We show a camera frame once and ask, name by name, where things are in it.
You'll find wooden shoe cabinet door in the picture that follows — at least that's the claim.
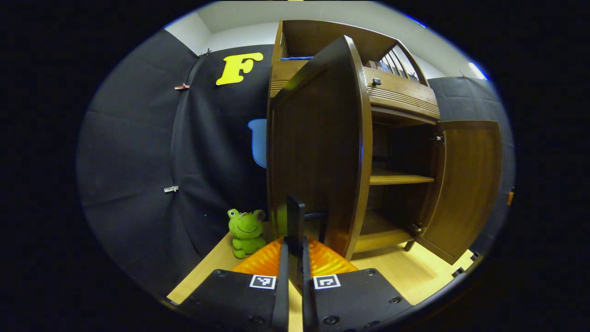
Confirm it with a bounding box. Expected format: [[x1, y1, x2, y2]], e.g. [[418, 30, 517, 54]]
[[416, 120, 503, 265], [267, 35, 373, 261]]

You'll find green frog toy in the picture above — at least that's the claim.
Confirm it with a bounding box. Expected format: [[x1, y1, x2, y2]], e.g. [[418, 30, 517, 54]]
[[227, 208, 267, 259]]

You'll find wooden cabinet drawer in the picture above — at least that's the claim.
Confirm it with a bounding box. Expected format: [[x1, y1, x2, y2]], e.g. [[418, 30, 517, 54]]
[[270, 60, 441, 121]]

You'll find black door handle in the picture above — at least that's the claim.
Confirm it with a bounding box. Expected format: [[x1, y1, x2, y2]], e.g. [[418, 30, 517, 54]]
[[286, 195, 329, 252]]

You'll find black backdrop cloth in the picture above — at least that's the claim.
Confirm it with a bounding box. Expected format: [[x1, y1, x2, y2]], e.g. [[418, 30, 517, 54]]
[[76, 30, 515, 296]]

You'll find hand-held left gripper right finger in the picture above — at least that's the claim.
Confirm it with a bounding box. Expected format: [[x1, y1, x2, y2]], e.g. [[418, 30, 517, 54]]
[[302, 236, 414, 332]]

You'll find wooden double-door shoe cabinet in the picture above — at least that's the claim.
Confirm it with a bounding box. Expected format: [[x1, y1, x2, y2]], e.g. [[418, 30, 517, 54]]
[[269, 19, 442, 254]]

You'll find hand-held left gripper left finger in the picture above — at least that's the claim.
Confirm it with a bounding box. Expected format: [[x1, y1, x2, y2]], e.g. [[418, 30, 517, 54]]
[[177, 237, 290, 332]]

